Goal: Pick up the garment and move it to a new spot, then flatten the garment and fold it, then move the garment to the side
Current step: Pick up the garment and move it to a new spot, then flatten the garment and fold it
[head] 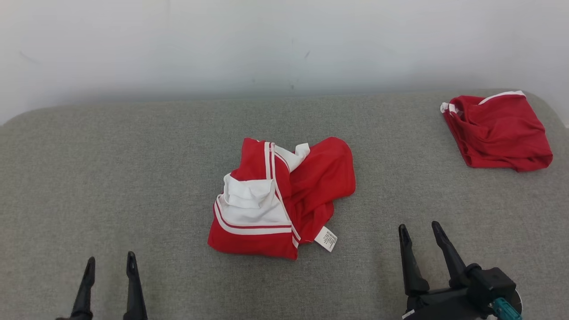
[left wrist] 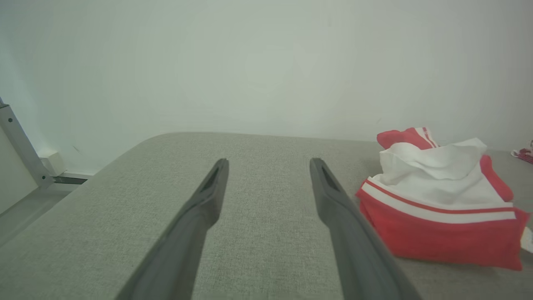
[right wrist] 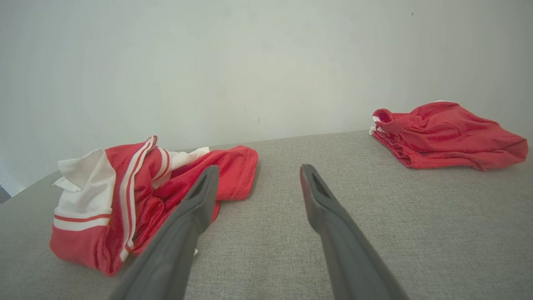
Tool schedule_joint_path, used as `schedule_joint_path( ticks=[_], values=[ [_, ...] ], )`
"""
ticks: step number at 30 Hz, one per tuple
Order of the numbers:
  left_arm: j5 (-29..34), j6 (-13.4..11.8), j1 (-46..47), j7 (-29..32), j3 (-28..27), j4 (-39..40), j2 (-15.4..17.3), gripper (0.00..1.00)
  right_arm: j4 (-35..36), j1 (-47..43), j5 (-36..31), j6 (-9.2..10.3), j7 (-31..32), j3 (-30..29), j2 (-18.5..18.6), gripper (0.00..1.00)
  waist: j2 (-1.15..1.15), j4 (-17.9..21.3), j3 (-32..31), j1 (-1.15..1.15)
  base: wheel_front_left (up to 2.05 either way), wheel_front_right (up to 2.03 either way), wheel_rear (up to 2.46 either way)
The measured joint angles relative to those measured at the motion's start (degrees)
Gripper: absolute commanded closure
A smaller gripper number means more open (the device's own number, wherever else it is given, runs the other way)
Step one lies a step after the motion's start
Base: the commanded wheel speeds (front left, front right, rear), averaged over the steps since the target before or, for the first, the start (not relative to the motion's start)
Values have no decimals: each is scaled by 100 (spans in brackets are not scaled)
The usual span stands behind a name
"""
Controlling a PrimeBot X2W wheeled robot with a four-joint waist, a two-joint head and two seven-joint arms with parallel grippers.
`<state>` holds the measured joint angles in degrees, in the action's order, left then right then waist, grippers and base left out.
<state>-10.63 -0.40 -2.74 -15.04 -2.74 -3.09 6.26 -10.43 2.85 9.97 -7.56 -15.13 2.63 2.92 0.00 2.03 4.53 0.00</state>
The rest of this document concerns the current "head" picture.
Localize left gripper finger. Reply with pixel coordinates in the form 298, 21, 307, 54
123, 251, 148, 320
70, 256, 96, 320

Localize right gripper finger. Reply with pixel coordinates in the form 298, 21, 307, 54
398, 224, 430, 297
432, 221, 468, 289

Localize red shorts with white stripe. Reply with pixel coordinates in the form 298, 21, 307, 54
440, 91, 553, 172

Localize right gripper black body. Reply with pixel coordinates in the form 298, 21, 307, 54
401, 287, 495, 320

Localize red and white shirt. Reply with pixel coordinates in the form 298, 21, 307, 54
207, 137, 357, 260

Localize teal plug camera cable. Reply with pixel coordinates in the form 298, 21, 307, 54
491, 297, 523, 320

